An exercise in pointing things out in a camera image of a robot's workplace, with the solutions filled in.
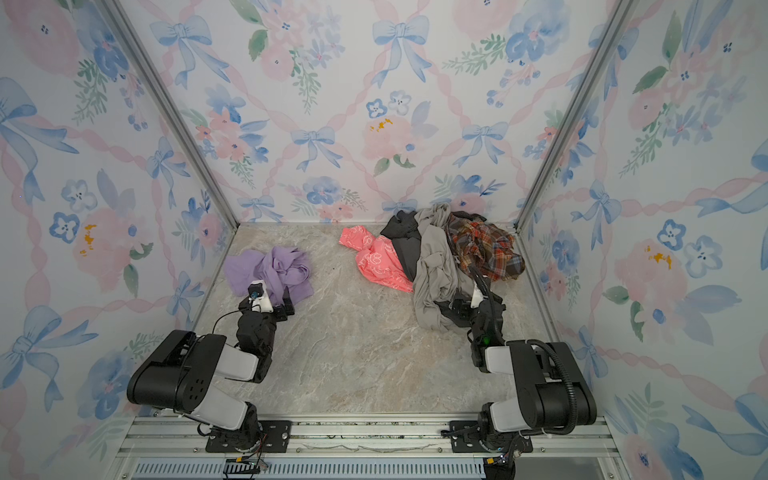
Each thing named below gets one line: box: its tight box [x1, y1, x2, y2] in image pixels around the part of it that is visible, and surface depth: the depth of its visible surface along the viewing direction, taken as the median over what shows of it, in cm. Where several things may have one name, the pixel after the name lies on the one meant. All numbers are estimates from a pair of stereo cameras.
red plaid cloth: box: [448, 211, 526, 282], surface depth 102 cm
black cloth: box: [380, 210, 421, 283], surface depth 105 cm
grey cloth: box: [413, 203, 474, 332], surface depth 96 cm
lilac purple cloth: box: [224, 246, 314, 305], surface depth 102 cm
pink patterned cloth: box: [339, 226, 415, 293], surface depth 104 cm
